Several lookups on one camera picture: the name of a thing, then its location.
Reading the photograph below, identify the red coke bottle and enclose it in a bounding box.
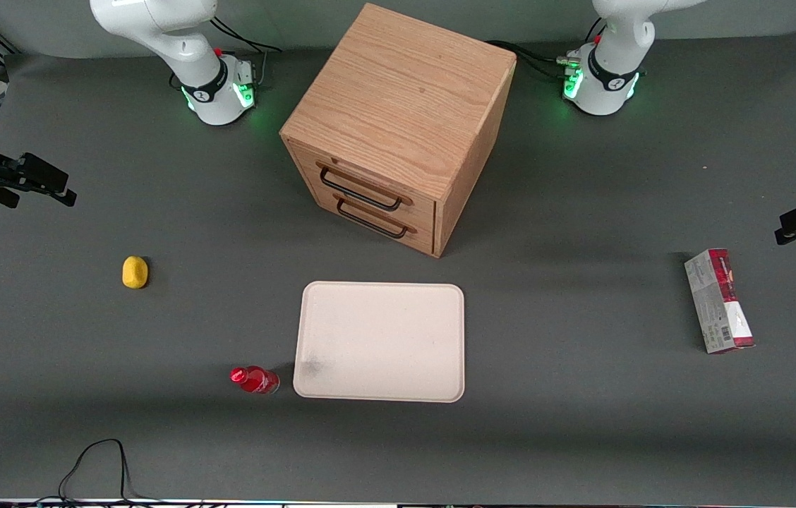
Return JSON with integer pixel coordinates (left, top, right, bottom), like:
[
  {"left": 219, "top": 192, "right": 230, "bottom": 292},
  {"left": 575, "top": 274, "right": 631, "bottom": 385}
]
[{"left": 229, "top": 365, "right": 280, "bottom": 395}]

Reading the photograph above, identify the beige plastic tray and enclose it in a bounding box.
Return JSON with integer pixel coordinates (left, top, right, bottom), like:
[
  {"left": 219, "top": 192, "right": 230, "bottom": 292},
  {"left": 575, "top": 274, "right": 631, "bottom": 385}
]
[{"left": 293, "top": 281, "right": 466, "bottom": 404}]

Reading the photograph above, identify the black left base cable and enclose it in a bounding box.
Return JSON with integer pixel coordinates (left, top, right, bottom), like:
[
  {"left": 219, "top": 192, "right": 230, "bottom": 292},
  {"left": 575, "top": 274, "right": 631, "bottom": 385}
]
[{"left": 486, "top": 40, "right": 582, "bottom": 80}]

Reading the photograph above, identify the black right base cable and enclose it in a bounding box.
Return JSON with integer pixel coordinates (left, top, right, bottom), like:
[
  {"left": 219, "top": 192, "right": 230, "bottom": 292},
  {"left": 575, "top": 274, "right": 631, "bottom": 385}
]
[{"left": 209, "top": 17, "right": 283, "bottom": 89}]

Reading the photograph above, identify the black cable loop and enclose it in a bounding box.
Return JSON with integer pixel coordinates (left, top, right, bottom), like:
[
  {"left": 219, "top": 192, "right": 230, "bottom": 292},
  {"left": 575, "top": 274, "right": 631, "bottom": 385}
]
[{"left": 31, "top": 438, "right": 180, "bottom": 508}]

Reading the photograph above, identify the wooden drawer cabinet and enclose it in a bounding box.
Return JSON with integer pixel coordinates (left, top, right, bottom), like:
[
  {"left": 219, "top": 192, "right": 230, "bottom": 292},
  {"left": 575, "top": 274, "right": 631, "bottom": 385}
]
[{"left": 279, "top": 3, "right": 517, "bottom": 259}]

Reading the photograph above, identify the black drawer handle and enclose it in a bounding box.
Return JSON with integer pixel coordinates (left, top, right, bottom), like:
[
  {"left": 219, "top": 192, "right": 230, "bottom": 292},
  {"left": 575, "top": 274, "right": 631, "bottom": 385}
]
[
  {"left": 318, "top": 166, "right": 404, "bottom": 212},
  {"left": 336, "top": 198, "right": 409, "bottom": 239}
]

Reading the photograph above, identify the yellow lemon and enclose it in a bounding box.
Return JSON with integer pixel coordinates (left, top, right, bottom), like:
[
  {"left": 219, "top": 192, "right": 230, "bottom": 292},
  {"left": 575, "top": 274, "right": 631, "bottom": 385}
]
[{"left": 121, "top": 255, "right": 150, "bottom": 290}]

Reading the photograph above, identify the black base cable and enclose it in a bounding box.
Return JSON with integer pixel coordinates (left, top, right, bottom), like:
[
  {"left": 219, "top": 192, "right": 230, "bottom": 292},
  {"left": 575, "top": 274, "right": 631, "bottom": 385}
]
[
  {"left": 486, "top": 40, "right": 582, "bottom": 80},
  {"left": 209, "top": 17, "right": 283, "bottom": 89}
]

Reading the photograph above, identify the red and grey carton box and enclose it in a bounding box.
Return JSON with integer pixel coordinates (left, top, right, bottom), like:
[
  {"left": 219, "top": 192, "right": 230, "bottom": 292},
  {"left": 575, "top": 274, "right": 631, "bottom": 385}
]
[{"left": 684, "top": 248, "right": 756, "bottom": 355}]

